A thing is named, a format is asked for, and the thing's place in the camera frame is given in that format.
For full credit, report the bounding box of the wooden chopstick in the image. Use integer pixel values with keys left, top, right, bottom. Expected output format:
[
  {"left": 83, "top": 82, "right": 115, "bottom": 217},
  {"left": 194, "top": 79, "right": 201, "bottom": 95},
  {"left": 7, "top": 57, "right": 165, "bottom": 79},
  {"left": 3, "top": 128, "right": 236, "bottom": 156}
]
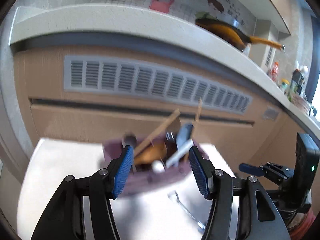
[
  {"left": 134, "top": 108, "right": 181, "bottom": 157},
  {"left": 183, "top": 99, "right": 202, "bottom": 163}
]

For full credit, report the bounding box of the white plastic spoon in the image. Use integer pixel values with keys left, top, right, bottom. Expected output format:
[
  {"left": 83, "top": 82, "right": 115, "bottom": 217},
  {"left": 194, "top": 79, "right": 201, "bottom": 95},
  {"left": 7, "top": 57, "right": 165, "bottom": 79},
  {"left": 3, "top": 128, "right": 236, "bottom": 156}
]
[{"left": 165, "top": 139, "right": 194, "bottom": 168}]

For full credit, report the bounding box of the brown wooden spoon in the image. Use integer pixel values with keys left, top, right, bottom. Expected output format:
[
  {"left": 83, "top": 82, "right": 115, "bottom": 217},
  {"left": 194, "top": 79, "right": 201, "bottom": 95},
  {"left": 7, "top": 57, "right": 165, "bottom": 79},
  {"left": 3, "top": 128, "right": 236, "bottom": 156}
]
[{"left": 135, "top": 142, "right": 167, "bottom": 165}]

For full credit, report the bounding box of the shovel handle metal spoon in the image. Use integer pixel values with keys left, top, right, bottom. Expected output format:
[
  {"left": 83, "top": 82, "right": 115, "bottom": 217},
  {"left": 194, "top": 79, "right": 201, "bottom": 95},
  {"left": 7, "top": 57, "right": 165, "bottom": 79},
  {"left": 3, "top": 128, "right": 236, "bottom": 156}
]
[{"left": 168, "top": 191, "right": 206, "bottom": 233}]

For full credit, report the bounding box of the black handled metal spoon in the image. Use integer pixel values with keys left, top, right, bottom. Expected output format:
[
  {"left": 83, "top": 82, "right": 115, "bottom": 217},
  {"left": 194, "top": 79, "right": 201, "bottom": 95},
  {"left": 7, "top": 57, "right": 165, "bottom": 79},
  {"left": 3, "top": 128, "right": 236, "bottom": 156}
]
[{"left": 165, "top": 131, "right": 176, "bottom": 145}]

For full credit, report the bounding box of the red sweater forearm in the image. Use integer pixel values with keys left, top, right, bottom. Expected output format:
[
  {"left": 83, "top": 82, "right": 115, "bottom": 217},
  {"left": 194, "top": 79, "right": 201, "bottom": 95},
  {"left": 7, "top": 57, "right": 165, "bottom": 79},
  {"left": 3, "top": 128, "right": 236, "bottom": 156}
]
[{"left": 287, "top": 209, "right": 316, "bottom": 240}]

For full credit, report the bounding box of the kitchen countertop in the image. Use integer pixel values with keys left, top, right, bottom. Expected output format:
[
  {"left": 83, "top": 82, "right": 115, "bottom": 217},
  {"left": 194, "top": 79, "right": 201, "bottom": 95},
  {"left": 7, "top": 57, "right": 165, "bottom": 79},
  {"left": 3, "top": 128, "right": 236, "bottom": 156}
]
[{"left": 8, "top": 4, "right": 319, "bottom": 139}]

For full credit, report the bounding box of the small grey vent grille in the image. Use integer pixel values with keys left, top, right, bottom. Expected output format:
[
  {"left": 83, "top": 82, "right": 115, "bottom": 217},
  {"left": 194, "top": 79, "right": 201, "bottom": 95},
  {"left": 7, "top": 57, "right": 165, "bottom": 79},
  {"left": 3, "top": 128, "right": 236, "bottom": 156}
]
[{"left": 262, "top": 106, "right": 279, "bottom": 121}]

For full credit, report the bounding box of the purple plastic utensil caddy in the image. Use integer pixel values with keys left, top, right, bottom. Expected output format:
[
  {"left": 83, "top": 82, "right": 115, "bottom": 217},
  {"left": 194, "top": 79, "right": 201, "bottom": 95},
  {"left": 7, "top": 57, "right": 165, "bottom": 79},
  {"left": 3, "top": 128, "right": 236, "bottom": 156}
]
[{"left": 103, "top": 139, "right": 192, "bottom": 197}]

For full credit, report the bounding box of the cream tablecloth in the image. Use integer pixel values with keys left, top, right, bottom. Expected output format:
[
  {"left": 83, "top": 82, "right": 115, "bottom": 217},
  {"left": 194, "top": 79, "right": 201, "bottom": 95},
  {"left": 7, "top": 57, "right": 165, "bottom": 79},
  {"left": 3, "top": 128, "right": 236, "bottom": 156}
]
[{"left": 16, "top": 137, "right": 241, "bottom": 240}]

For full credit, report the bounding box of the orange bottle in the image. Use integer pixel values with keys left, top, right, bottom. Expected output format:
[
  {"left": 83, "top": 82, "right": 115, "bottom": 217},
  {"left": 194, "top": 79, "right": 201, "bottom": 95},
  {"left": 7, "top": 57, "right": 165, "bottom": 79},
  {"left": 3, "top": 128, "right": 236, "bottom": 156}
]
[{"left": 268, "top": 61, "right": 279, "bottom": 83}]

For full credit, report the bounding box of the orange frying pan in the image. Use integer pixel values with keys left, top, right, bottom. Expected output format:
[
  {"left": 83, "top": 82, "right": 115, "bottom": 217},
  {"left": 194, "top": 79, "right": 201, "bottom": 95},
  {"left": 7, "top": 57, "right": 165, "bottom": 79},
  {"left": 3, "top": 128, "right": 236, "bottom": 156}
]
[{"left": 195, "top": 18, "right": 285, "bottom": 51}]

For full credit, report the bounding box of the large grey vent grille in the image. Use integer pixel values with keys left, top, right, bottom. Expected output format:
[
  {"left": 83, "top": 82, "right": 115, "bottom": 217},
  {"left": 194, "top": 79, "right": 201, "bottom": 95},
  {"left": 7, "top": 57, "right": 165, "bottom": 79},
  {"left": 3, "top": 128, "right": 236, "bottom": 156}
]
[{"left": 63, "top": 55, "right": 253, "bottom": 115}]

